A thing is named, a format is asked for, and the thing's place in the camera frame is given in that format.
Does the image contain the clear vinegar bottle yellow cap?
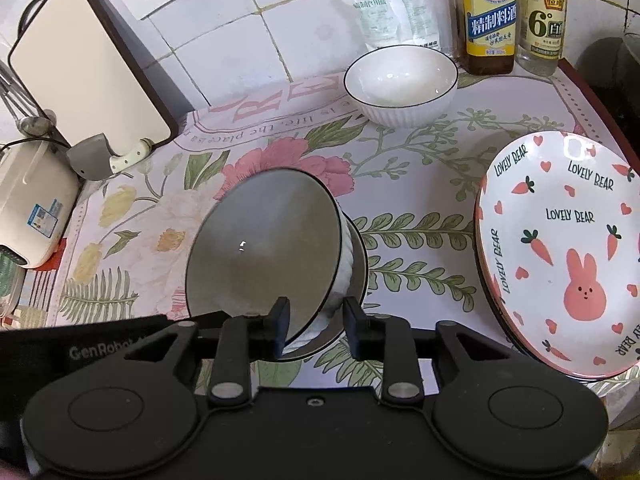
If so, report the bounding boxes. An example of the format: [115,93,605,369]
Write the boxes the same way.
[515,0,569,77]

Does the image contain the floral tablecloth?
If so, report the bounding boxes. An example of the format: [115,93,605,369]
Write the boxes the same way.
[50,60,640,411]

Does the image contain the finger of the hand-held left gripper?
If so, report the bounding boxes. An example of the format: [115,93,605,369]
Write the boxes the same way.
[172,311,232,330]

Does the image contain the white rice cooker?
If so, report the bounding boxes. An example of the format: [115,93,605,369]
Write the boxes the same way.
[0,142,81,268]

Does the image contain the metal ladle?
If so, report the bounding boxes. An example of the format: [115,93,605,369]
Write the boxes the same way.
[0,77,56,136]

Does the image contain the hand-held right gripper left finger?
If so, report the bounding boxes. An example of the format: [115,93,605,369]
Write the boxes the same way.
[120,296,291,408]

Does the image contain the grey cutting board holder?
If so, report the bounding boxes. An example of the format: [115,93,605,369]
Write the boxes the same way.
[66,132,126,181]

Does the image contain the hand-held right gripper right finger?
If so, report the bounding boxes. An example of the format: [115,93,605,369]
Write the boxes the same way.
[343,296,511,407]

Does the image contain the black gas stove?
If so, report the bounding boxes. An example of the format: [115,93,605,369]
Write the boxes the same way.
[590,85,640,176]

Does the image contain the white plate with carrot print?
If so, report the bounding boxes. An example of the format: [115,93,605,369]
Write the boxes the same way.
[474,131,640,380]

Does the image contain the white plastic packet red print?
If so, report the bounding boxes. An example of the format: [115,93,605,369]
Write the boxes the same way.
[350,0,402,54]

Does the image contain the beige cutting board brown rim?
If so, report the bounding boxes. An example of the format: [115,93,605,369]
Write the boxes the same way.
[9,0,180,158]

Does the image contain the white ribbed bowl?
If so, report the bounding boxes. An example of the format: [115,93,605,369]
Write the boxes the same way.
[277,217,371,362]
[343,45,459,129]
[185,166,360,354]

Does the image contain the dark power cable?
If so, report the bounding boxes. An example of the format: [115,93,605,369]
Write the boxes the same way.
[0,141,71,156]

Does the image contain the cooking wine bottle yellow label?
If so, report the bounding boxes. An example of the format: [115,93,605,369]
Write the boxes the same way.
[459,0,518,76]

